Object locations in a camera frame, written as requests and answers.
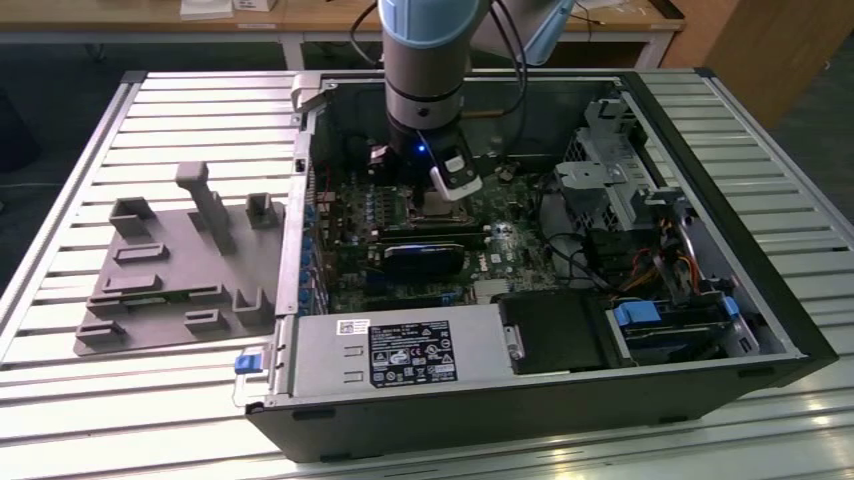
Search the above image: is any grey parts rack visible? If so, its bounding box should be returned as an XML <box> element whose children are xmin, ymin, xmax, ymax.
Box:
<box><xmin>72</xmin><ymin>162</ymin><xmax>289</xmax><ymax>357</ymax></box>

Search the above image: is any black expansion slot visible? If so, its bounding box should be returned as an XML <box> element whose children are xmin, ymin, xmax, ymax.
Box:
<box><xmin>362</xmin><ymin>295</ymin><xmax>445</xmax><ymax>310</ymax></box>

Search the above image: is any small silver chipset heatsink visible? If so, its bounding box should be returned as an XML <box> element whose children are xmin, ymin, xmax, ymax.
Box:
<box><xmin>473</xmin><ymin>279</ymin><xmax>512</xmax><ymax>301</ymax></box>

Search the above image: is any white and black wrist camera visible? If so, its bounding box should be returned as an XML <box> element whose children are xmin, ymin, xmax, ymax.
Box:
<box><xmin>425</xmin><ymin>143</ymin><xmax>483</xmax><ymax>202</ymax></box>

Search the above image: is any black PC case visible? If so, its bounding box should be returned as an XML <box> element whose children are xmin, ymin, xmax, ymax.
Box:
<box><xmin>242</xmin><ymin>67</ymin><xmax>839</xmax><ymax>464</ymax></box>

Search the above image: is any orange and yellow wire bundle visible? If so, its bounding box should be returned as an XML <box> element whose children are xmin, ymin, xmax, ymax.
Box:
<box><xmin>625</xmin><ymin>247</ymin><xmax>701</xmax><ymax>296</ymax></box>

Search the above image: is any black wire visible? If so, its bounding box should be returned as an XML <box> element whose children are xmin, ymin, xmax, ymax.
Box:
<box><xmin>543</xmin><ymin>234</ymin><xmax>612</xmax><ymax>291</ymax></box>

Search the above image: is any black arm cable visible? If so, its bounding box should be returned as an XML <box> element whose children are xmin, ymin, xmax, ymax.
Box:
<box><xmin>489</xmin><ymin>0</ymin><xmax>529</xmax><ymax>151</ymax></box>

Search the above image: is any wooden desk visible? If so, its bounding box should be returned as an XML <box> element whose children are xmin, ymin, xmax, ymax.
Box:
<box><xmin>0</xmin><ymin>0</ymin><xmax>687</xmax><ymax>71</ymax></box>

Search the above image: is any grey metal drive cage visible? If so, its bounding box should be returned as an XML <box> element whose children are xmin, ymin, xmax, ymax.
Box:
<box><xmin>551</xmin><ymin>98</ymin><xmax>692</xmax><ymax>236</ymax></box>

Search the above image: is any silver power supply unit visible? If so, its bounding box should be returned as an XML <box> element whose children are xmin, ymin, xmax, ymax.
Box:
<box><xmin>285</xmin><ymin>305</ymin><xmax>516</xmax><ymax>401</ymax></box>

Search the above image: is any blue disk carrier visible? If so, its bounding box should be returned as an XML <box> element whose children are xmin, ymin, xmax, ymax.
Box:
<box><xmin>611</xmin><ymin>299</ymin><xmax>663</xmax><ymax>327</ymax></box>

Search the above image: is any green motherboard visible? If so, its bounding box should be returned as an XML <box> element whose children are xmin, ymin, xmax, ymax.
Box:
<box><xmin>302</xmin><ymin>164</ymin><xmax>568</xmax><ymax>316</ymax></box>

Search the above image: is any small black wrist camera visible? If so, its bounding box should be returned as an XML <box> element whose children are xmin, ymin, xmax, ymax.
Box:
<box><xmin>365</xmin><ymin>142</ymin><xmax>401</xmax><ymax>174</ymax></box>

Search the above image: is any black hard disk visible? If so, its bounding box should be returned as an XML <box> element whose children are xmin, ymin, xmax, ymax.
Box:
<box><xmin>623</xmin><ymin>322</ymin><xmax>732</xmax><ymax>364</ymax></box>

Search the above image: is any black RAM slot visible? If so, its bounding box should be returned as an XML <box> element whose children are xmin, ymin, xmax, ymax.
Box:
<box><xmin>380</xmin><ymin>223</ymin><xmax>483</xmax><ymax>233</ymax></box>
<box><xmin>377</xmin><ymin>229</ymin><xmax>487</xmax><ymax>241</ymax></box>

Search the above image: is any black drive bay cover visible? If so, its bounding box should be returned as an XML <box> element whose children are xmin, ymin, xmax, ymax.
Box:
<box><xmin>496</xmin><ymin>291</ymin><xmax>625</xmax><ymax>375</ymax></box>

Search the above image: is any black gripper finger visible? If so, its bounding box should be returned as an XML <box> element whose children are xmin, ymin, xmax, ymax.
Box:
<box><xmin>409</xmin><ymin>174</ymin><xmax>433</xmax><ymax>214</ymax></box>

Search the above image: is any CPU socket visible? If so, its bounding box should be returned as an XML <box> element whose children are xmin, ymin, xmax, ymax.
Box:
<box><xmin>399</xmin><ymin>187</ymin><xmax>476</xmax><ymax>225</ymax></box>

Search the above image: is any wooden cabinet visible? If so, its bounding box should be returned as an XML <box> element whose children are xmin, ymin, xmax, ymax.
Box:
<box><xmin>665</xmin><ymin>0</ymin><xmax>854</xmax><ymax>130</ymax></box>

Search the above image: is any large white box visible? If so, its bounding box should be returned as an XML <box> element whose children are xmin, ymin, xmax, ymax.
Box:
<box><xmin>177</xmin><ymin>0</ymin><xmax>236</xmax><ymax>22</ymax></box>

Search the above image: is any black graphics card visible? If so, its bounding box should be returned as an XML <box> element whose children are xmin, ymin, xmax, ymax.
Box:
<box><xmin>377</xmin><ymin>238</ymin><xmax>468</xmax><ymax>280</ymax></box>

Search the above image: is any green RAM stick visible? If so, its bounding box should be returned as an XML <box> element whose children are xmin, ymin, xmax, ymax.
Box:
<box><xmin>116</xmin><ymin>293</ymin><xmax>192</xmax><ymax>305</ymax></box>

